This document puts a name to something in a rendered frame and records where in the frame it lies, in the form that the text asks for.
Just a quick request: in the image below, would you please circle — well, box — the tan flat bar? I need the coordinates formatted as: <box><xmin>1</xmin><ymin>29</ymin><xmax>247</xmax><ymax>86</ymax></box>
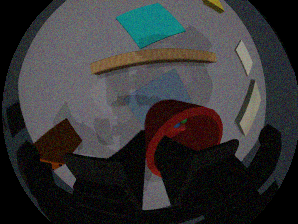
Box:
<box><xmin>90</xmin><ymin>48</ymin><xmax>217</xmax><ymax>75</ymax></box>

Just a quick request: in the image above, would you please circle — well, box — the yellow block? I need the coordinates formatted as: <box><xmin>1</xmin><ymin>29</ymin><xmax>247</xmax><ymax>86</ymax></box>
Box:
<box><xmin>202</xmin><ymin>0</ymin><xmax>225</xmax><ymax>14</ymax></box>

